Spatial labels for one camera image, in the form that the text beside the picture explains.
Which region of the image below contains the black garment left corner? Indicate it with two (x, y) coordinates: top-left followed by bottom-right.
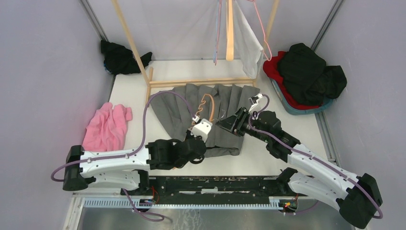
(100, 40), (141, 75)

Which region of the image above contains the blue wire hanger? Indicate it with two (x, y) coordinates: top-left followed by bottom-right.
(212, 0), (223, 62)

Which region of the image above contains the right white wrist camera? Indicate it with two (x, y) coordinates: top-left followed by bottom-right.
(248, 93), (264, 114)

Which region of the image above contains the wooden hanger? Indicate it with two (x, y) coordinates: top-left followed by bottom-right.
(226, 0), (234, 61)

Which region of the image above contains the orange plastic hanger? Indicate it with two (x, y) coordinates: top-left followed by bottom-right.
(195, 93), (215, 122)

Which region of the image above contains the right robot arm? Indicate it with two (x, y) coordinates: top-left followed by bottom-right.
(216, 107), (383, 229)

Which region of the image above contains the grey garment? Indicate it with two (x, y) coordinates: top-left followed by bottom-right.
(151, 84), (260, 157)

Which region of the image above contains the red garment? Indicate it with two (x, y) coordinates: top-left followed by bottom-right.
(263, 51), (320, 110)

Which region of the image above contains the white cable duct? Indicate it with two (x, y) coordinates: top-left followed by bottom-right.
(83, 197), (283, 211)

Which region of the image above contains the white skirt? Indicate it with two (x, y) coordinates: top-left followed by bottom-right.
(233, 1), (264, 79)

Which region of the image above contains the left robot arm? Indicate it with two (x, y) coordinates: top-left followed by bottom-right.
(63, 131), (208, 195)

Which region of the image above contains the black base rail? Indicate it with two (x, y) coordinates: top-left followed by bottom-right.
(128, 176), (297, 205)

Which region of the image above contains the wooden clothes rack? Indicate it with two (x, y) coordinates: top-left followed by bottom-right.
(111, 0), (280, 100)

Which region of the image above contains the pink wire hanger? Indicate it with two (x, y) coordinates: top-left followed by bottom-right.
(248, 0), (272, 61)

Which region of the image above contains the pink garment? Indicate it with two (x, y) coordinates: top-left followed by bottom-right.
(82, 102), (133, 152)

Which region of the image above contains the teal laundry basket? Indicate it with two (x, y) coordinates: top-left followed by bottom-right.
(270, 79), (333, 115)

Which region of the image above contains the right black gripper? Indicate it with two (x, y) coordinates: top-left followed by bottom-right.
(215, 106), (270, 143)

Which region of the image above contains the black garment right corner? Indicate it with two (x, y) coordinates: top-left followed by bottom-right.
(277, 43), (347, 106)

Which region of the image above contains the black garment corner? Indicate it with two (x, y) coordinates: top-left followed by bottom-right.
(100, 40), (141, 75)
(277, 43), (347, 106)

